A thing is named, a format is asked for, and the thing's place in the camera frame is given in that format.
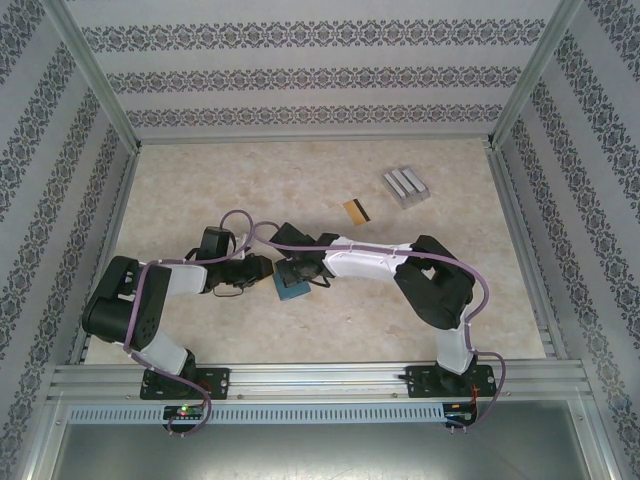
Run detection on gold card with black stripe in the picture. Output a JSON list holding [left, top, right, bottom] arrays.
[[342, 199, 373, 227]]

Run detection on grey metal block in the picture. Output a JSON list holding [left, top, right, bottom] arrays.
[[381, 168, 431, 211]]

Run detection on left control board green light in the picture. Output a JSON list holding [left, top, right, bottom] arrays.
[[163, 403, 209, 422]]

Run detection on grey metal panel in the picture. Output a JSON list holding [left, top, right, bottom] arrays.
[[48, 419, 604, 480]]

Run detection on right control board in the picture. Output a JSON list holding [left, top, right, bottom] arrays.
[[443, 398, 480, 427]]

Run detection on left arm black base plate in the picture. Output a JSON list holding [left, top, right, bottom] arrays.
[[141, 366, 232, 402]]

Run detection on aluminium front frame rail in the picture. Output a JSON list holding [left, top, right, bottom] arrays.
[[47, 361, 592, 402]]

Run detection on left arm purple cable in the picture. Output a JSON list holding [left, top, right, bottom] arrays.
[[123, 209, 259, 439]]

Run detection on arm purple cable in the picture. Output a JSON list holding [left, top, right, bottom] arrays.
[[252, 222, 508, 432], [123, 209, 259, 439]]

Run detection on aluminium side rail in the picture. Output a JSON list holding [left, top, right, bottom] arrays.
[[486, 144, 560, 359], [68, 148, 142, 367]]

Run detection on slotted grey cable duct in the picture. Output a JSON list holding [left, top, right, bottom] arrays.
[[67, 401, 447, 424]]

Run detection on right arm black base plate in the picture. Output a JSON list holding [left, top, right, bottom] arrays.
[[403, 364, 494, 400]]

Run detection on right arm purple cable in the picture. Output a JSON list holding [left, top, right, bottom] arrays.
[[252, 222, 508, 432]]

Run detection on aluminium corner post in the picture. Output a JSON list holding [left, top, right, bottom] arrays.
[[43, 0, 143, 152], [485, 0, 587, 149]]

